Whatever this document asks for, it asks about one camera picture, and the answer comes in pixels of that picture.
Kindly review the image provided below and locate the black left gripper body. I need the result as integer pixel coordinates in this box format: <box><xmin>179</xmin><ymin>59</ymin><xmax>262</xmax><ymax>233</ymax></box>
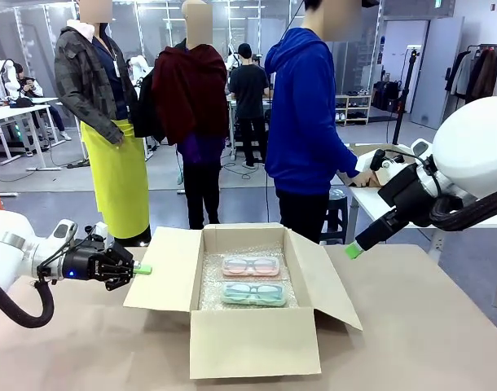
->
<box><xmin>62</xmin><ymin>239</ymin><xmax>113</xmax><ymax>284</ymax></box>

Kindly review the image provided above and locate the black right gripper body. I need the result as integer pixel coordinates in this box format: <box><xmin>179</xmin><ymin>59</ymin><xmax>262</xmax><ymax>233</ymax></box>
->
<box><xmin>377</xmin><ymin>166</ymin><xmax>435</xmax><ymax>227</ymax></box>

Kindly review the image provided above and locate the teal glasses case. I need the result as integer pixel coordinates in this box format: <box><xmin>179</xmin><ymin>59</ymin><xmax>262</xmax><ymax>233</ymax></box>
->
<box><xmin>220</xmin><ymin>280</ymin><xmax>286</xmax><ymax>307</ymax></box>

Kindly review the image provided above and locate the person's right forearm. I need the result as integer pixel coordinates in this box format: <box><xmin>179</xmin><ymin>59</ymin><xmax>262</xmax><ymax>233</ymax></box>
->
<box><xmin>332</xmin><ymin>138</ymin><xmax>362</xmax><ymax>180</ymax></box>

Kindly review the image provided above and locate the pink glasses case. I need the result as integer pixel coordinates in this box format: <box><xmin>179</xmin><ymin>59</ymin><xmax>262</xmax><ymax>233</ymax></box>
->
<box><xmin>222</xmin><ymin>255</ymin><xmax>281</xmax><ymax>279</ymax></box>

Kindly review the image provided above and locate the brown cardboard shipping box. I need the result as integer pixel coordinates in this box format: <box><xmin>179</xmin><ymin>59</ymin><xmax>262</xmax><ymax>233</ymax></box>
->
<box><xmin>122</xmin><ymin>222</ymin><xmax>363</xmax><ymax>380</ymax></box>

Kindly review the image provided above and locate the person's right hand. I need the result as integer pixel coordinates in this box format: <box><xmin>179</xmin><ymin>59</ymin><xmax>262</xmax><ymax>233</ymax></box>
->
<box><xmin>349</xmin><ymin>169</ymin><xmax>378</xmax><ymax>188</ymax></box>

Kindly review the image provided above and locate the open cardboard box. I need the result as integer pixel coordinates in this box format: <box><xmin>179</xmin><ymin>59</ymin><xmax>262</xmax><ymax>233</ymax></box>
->
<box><xmin>348</xmin><ymin>142</ymin><xmax>419</xmax><ymax>188</ymax></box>

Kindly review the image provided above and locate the black stool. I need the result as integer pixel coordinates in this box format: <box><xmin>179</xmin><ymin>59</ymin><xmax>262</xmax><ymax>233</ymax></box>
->
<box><xmin>319</xmin><ymin>185</ymin><xmax>350</xmax><ymax>245</ymax></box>

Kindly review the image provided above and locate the mannequin with yellow apron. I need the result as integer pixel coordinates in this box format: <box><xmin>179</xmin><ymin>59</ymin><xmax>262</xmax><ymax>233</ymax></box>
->
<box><xmin>55</xmin><ymin>0</ymin><xmax>152</xmax><ymax>239</ymax></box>

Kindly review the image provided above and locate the clear bubble wrap sheet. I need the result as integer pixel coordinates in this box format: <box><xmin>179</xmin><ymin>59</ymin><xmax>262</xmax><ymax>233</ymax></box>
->
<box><xmin>199</xmin><ymin>248</ymin><xmax>301</xmax><ymax>313</ymax></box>

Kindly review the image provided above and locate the black light stand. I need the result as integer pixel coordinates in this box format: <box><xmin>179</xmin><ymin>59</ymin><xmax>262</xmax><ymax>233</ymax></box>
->
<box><xmin>390</xmin><ymin>46</ymin><xmax>420</xmax><ymax>146</ymax></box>

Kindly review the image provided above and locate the wooden shoe rack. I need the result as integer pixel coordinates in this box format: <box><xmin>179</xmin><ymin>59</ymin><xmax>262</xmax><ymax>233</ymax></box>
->
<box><xmin>333</xmin><ymin>94</ymin><xmax>372</xmax><ymax>126</ymax></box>

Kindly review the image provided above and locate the black suitcase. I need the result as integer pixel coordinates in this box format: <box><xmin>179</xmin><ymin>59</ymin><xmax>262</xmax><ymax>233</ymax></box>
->
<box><xmin>372</xmin><ymin>80</ymin><xmax>404</xmax><ymax>113</ymax></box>

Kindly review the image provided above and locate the person in blue hoodie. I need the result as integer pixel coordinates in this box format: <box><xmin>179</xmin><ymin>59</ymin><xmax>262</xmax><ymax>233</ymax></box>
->
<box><xmin>264</xmin><ymin>0</ymin><xmax>362</xmax><ymax>245</ymax></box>

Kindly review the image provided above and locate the coat rack with clothes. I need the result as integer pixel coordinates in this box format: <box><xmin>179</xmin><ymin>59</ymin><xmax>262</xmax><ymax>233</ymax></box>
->
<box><xmin>446</xmin><ymin>43</ymin><xmax>497</xmax><ymax>103</ymax></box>

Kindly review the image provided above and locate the white background desk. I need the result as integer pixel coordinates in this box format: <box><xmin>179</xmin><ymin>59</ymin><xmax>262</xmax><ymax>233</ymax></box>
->
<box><xmin>0</xmin><ymin>96</ymin><xmax>64</xmax><ymax>172</ymax></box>

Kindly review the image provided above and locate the mannequin with maroon jacket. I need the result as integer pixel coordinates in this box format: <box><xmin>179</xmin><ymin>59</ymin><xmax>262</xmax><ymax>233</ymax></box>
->
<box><xmin>134</xmin><ymin>0</ymin><xmax>231</xmax><ymax>231</ymax></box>

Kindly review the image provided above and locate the seated person in background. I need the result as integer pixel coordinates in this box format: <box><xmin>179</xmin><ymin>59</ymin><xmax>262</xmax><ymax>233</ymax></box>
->
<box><xmin>11</xmin><ymin>63</ymin><xmax>73</xmax><ymax>142</ymax></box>

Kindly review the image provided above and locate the person in black cap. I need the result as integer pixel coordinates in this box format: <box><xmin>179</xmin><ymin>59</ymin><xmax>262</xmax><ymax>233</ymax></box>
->
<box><xmin>228</xmin><ymin>43</ymin><xmax>270</xmax><ymax>170</ymax></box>

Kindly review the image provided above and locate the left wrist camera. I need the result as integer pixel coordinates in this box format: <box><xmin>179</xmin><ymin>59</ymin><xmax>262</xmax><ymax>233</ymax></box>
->
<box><xmin>83</xmin><ymin>222</ymin><xmax>110</xmax><ymax>248</ymax></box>

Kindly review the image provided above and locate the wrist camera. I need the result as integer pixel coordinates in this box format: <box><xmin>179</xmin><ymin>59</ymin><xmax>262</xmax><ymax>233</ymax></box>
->
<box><xmin>356</xmin><ymin>148</ymin><xmax>398</xmax><ymax>182</ymax></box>
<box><xmin>83</xmin><ymin>222</ymin><xmax>110</xmax><ymax>248</ymax></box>

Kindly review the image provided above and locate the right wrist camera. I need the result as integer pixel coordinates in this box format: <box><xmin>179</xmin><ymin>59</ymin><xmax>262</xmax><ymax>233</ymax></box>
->
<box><xmin>356</xmin><ymin>148</ymin><xmax>398</xmax><ymax>182</ymax></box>

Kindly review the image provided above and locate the black right arm hose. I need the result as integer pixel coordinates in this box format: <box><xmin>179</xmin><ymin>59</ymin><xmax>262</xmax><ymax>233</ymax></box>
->
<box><xmin>429</xmin><ymin>194</ymin><xmax>497</xmax><ymax>231</ymax></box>

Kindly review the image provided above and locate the black arm hose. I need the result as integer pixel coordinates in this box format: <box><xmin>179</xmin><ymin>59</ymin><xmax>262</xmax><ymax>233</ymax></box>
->
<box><xmin>429</xmin><ymin>194</ymin><xmax>497</xmax><ymax>231</ymax></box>
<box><xmin>0</xmin><ymin>271</ymin><xmax>56</xmax><ymax>329</ymax></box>

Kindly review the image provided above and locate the black left arm hose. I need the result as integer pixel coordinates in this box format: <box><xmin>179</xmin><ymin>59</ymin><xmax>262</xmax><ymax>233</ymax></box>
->
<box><xmin>0</xmin><ymin>271</ymin><xmax>56</xmax><ymax>329</ymax></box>

